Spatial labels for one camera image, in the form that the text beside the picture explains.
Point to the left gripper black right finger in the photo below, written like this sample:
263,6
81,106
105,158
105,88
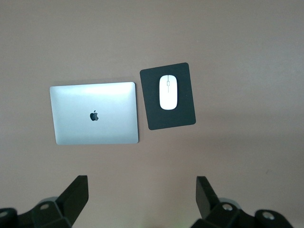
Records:
206,202

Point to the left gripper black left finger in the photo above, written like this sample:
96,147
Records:
69,204

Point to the white computer mouse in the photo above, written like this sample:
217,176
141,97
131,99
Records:
168,97

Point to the black mouse pad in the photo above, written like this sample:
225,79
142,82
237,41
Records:
152,114

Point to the silver closed laptop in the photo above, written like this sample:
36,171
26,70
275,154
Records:
78,114

